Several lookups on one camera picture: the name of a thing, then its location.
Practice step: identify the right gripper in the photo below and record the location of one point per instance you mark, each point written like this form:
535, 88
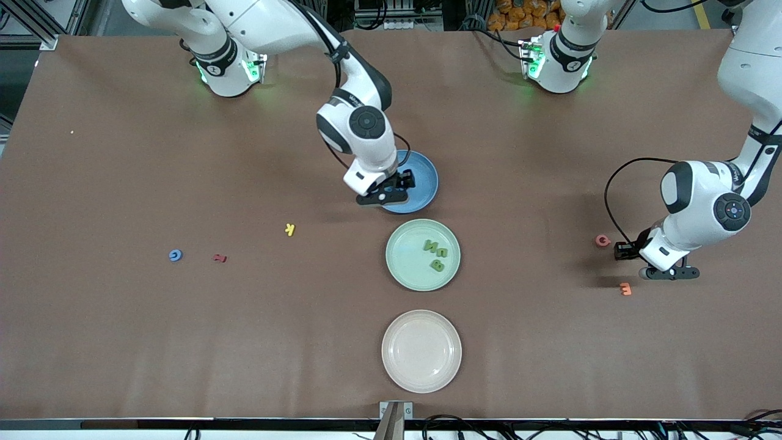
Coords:
400, 179

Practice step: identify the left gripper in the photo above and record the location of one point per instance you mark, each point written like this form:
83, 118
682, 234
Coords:
639, 244

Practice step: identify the green letter N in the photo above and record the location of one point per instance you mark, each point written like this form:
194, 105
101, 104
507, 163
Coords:
431, 245

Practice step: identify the green letter B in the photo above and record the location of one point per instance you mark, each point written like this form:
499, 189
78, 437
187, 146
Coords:
436, 265

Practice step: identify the blue letter G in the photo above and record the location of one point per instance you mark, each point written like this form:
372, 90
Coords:
171, 255

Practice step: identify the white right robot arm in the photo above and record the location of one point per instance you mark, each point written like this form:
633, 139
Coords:
372, 153

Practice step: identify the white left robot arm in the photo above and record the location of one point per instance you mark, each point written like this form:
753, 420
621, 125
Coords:
702, 183

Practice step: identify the blue plate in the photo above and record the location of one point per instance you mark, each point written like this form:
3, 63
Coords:
424, 183

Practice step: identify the pink letter G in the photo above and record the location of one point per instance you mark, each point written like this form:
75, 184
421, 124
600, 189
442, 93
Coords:
599, 240

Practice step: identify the orange letter E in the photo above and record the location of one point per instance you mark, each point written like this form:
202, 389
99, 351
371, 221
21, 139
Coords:
625, 288

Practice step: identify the light green plate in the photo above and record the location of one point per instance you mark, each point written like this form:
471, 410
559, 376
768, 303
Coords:
406, 256

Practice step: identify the grey power strip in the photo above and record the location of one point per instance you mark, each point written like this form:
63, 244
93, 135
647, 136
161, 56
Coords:
403, 25

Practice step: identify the pale pink plate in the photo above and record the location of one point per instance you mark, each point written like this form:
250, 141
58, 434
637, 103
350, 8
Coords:
421, 351

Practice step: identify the bag of orange fruits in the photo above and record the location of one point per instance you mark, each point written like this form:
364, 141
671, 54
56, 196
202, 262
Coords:
525, 15

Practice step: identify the brown paper table cover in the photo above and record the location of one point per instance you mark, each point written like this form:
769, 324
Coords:
183, 336

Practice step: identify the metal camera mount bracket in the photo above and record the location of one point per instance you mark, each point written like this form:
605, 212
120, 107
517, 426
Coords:
396, 410

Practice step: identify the metal table edge rail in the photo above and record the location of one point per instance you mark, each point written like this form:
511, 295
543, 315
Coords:
183, 423

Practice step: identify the aluminium frame post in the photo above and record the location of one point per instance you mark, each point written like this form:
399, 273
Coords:
49, 41

